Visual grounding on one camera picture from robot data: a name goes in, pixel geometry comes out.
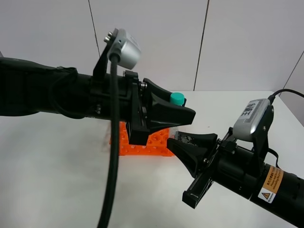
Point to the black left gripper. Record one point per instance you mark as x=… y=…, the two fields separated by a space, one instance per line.
x=144 y=106

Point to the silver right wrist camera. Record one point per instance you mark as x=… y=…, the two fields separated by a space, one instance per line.
x=249 y=119

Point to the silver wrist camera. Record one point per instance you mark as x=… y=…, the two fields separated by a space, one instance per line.
x=249 y=119
x=123 y=45

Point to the green capped test tube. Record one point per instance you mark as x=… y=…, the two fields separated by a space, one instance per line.
x=179 y=100

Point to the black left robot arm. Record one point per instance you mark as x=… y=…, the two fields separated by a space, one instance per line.
x=28 y=88

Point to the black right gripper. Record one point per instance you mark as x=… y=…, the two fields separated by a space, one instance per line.
x=211 y=160

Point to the orange test tube rack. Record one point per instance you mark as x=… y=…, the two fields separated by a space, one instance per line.
x=156 y=144

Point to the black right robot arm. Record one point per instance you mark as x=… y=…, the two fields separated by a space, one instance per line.
x=280 y=193

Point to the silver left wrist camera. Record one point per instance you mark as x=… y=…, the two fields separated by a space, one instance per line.
x=123 y=45

